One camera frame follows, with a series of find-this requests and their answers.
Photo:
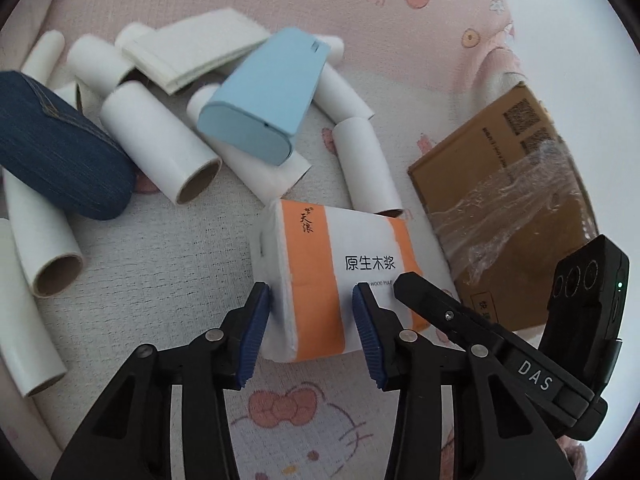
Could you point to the orange white tissue pack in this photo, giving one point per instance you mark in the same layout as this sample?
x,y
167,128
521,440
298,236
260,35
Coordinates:
x,y
320,260

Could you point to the pile of white paper tubes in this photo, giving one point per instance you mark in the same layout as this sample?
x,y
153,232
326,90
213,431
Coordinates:
x,y
155,145

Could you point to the dark denim glasses case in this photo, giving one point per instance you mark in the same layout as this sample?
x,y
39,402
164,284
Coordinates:
x,y
60,150

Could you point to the brown cardboard box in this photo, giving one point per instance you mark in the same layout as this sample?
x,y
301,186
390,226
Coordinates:
x,y
500,160

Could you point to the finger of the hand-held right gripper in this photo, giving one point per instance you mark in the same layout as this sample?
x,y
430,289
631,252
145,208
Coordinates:
x,y
450,310

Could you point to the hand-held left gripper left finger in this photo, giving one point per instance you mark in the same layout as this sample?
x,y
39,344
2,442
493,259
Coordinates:
x,y
252,335

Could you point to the folded white cloth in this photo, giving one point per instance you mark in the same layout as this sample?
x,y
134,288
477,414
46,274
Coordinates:
x,y
195,45

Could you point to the light blue glasses case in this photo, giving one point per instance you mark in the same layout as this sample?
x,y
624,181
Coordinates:
x,y
265,95

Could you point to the pink printed blanket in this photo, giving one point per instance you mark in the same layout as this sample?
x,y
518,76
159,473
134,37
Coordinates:
x,y
300,0

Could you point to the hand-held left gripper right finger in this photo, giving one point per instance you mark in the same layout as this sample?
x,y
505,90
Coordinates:
x,y
367,340

